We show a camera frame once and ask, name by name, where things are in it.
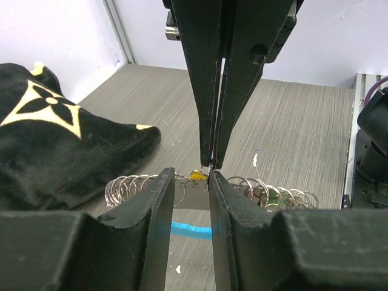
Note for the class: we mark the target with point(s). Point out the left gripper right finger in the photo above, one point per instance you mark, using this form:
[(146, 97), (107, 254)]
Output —
[(295, 249)]

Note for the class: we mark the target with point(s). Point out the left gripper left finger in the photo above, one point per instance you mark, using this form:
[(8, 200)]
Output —
[(123, 249)]

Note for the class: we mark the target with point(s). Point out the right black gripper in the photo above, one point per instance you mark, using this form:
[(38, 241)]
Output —
[(254, 34)]

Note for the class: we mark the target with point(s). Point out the green tagged key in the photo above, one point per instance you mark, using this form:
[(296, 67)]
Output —
[(275, 197)]

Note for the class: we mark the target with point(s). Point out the yellow tagged key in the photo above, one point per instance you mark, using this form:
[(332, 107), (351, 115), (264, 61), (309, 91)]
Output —
[(198, 175)]

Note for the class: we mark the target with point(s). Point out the black floral plush pillow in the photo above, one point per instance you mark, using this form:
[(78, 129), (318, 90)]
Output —
[(55, 155)]

